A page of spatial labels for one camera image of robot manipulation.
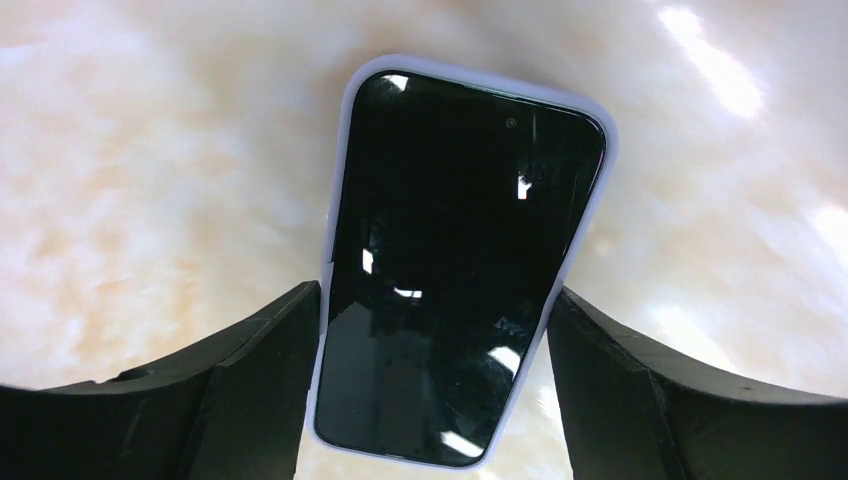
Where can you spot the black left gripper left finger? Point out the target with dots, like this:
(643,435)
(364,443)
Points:
(230,406)

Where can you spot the black smartphone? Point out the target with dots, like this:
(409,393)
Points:
(457,265)

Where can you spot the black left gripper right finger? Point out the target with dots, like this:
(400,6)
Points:
(634,408)

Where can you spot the lavender phone case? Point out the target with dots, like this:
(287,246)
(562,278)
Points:
(344,166)

